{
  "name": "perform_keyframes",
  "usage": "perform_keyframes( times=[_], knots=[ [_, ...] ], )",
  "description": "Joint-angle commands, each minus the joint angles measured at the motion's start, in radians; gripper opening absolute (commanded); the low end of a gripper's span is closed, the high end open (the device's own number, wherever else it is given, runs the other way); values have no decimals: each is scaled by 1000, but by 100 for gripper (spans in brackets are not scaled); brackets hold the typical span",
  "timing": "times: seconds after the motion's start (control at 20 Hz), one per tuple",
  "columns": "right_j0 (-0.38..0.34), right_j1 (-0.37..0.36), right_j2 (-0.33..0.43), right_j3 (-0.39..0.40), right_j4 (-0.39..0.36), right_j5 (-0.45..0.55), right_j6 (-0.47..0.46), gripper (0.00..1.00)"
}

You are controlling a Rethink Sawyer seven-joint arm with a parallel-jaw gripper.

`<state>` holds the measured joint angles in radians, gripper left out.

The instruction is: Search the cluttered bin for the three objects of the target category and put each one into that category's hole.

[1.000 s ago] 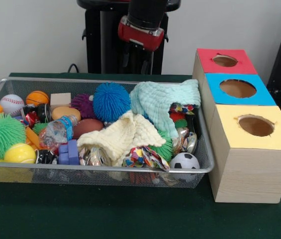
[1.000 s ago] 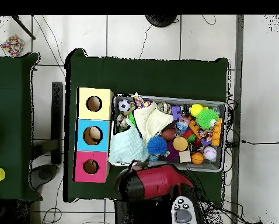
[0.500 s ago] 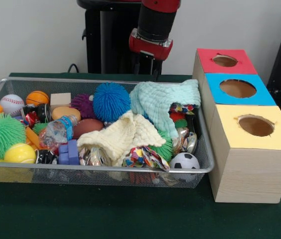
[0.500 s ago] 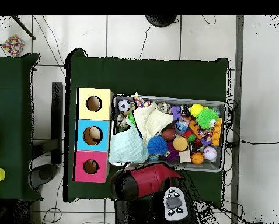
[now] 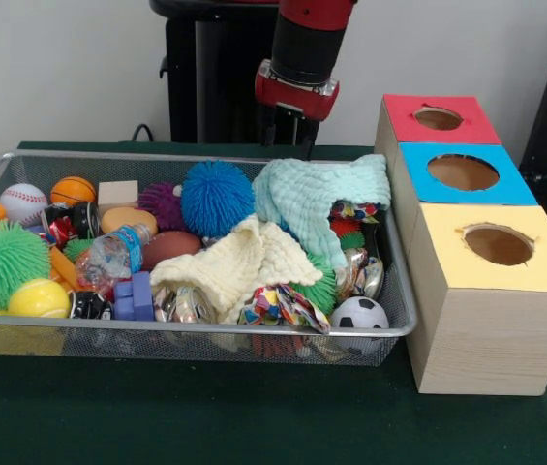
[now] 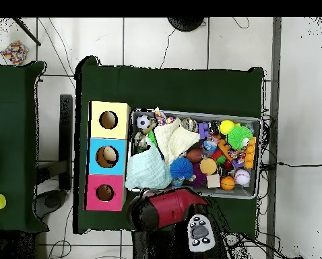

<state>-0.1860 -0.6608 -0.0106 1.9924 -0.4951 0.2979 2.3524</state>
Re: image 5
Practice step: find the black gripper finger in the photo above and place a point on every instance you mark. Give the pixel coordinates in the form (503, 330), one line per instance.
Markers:
(311, 138)
(268, 123)

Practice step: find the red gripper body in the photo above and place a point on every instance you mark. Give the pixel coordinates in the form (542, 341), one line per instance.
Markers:
(297, 99)

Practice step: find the mint green waffle cloth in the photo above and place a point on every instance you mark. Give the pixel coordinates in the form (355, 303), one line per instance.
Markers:
(312, 194)

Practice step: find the blue fuzzy ball with eyes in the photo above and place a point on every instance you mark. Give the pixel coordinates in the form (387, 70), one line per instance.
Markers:
(217, 198)

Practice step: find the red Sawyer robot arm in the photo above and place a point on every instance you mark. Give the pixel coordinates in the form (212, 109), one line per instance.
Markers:
(307, 43)

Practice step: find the wooden box with three holes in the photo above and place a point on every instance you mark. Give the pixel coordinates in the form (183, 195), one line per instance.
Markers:
(491, 334)

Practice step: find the cream waffle cloth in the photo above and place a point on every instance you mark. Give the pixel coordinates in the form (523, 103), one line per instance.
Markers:
(253, 257)

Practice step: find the purple fuzzy toy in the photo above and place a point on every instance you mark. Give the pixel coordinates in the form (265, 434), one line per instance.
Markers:
(161, 206)

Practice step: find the brown toy football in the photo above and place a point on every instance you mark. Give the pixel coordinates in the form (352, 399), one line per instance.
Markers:
(171, 247)

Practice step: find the black and white soccer ball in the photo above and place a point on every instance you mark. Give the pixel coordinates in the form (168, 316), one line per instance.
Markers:
(360, 314)

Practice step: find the crushed clear plastic bottle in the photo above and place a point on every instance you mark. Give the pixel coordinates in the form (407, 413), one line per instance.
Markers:
(108, 252)

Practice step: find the orange basketball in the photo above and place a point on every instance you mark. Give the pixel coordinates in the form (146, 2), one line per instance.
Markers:
(73, 190)

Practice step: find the white baseball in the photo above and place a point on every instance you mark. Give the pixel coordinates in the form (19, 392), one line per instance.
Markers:
(22, 201)

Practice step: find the yellow tennis ball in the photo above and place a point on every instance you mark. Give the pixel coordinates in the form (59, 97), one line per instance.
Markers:
(38, 300)

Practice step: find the green fuzzy ball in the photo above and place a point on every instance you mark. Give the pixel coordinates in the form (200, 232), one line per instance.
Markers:
(2, 261)

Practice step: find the dark green table cloth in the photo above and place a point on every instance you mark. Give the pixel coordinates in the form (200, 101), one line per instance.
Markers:
(205, 426)

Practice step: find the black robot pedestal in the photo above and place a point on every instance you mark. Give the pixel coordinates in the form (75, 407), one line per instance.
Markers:
(215, 82)

